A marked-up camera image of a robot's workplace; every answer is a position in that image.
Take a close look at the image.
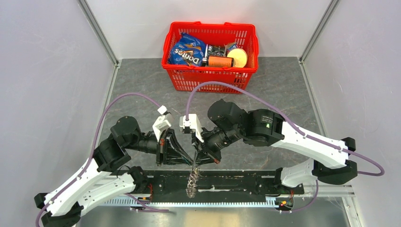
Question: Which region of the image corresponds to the aluminium frame post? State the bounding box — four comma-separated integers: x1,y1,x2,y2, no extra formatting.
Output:
77,0,119,67
298,0,340,64

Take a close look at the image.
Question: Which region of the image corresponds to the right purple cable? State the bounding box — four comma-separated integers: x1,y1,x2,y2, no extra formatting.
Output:
185,81,385,214

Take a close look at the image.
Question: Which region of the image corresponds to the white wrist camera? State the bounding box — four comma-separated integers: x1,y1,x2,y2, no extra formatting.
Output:
179,113,204,142
152,105,174,142

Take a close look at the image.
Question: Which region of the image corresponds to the slotted metal cable duct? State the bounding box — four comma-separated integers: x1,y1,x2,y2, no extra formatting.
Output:
100,195,292,209

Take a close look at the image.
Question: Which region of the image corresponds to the orange can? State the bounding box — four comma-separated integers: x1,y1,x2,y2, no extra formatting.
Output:
206,56,234,68

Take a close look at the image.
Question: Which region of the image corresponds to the round yellow lid container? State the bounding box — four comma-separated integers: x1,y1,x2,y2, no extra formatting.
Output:
227,48,248,68

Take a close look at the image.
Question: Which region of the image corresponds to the purple cable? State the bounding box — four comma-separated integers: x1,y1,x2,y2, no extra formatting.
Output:
35,92,161,227
185,81,385,214

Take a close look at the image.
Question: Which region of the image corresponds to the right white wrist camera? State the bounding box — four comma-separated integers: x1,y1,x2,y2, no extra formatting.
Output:
179,113,204,142

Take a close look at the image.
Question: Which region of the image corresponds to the blue Doritos chip bag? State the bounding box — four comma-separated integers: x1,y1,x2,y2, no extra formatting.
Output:
168,33,206,67

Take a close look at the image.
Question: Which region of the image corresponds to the red plastic shopping basket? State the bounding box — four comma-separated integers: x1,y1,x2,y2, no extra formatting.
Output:
161,21,260,94

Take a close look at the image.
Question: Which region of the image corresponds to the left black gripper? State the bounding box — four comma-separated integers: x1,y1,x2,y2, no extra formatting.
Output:
125,127,193,166

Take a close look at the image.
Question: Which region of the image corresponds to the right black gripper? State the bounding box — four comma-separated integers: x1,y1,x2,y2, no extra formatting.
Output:
192,125,243,166

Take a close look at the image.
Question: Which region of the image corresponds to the dark printed snack packet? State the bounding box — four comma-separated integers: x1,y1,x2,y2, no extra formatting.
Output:
205,44,226,58

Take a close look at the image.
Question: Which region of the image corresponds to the right aluminium frame post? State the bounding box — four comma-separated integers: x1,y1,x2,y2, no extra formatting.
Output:
298,0,340,64

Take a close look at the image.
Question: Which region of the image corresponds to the left aluminium frame post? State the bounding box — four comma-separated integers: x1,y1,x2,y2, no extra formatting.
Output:
77,0,119,67

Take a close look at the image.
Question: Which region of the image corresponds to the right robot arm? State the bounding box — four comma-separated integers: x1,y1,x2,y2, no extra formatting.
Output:
180,100,357,193

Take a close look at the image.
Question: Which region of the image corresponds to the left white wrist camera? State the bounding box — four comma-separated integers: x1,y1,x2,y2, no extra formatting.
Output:
152,105,174,142

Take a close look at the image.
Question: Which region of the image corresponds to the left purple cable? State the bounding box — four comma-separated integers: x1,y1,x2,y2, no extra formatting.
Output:
35,92,161,227

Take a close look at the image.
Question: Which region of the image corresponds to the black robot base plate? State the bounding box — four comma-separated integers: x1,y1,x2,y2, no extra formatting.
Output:
106,169,326,204

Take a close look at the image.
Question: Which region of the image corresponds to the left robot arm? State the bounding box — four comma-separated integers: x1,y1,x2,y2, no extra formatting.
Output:
35,116,193,227

